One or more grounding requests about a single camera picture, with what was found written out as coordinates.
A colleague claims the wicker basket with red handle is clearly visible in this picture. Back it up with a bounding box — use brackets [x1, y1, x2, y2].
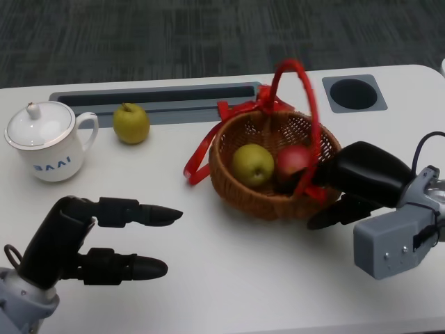
[183, 58, 343, 223]

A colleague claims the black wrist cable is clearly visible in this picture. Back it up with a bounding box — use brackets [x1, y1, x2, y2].
[3, 244, 23, 269]
[411, 131, 445, 175]

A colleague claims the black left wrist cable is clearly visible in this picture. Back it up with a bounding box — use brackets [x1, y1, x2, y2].
[3, 244, 23, 269]

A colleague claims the red apple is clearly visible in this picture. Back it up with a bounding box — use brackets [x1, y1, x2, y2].
[275, 145, 313, 182]

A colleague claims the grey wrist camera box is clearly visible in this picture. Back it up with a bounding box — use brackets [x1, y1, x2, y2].
[353, 204, 437, 281]

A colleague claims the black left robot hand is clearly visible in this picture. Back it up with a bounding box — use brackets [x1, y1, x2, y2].
[19, 196, 184, 291]

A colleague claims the green apple in basket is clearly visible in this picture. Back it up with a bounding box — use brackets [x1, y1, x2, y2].
[231, 143, 276, 189]

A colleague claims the grey table cable slot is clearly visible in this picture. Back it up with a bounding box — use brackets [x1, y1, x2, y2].
[48, 81, 264, 118]

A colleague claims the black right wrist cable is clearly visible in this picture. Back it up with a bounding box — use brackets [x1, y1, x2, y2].
[411, 131, 445, 175]

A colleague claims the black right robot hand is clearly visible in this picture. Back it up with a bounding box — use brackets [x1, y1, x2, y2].
[306, 140, 414, 231]

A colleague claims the green apple on table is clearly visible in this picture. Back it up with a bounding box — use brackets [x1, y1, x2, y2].
[112, 102, 152, 145]

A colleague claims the white lidded mug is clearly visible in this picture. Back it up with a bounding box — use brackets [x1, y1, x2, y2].
[3, 100, 100, 183]

